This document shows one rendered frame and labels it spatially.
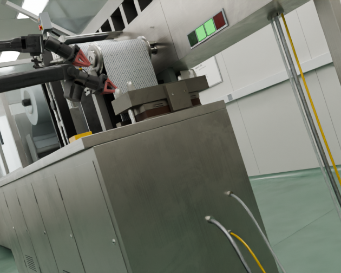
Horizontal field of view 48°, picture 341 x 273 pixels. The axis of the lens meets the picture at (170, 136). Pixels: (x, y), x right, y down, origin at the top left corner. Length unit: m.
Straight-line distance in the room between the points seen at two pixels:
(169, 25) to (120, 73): 0.32
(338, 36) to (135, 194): 0.88
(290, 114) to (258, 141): 0.62
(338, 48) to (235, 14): 0.38
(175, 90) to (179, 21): 0.34
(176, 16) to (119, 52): 0.30
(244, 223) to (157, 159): 0.48
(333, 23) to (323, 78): 2.66
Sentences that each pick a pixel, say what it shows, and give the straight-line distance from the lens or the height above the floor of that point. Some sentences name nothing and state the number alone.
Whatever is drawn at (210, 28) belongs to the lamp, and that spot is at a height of 1.18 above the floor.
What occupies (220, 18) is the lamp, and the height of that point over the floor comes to 1.19.
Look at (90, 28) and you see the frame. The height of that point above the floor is 1.62.
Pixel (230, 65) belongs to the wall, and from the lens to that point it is 4.87.
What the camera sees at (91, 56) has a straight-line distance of 1.76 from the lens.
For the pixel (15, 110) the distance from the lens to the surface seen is 2.63.
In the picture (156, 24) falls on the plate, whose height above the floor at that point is 1.35.
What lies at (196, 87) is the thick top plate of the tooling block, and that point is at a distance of 1.67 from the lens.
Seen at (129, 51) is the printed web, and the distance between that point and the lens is 1.79.
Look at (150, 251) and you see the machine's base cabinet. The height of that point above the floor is 0.45.
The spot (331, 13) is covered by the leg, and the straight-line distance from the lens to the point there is 1.46.
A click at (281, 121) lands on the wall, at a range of 4.50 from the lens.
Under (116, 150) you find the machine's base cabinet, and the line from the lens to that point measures 1.35.
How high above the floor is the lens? 0.80
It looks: 1 degrees up
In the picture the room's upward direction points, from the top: 18 degrees counter-clockwise
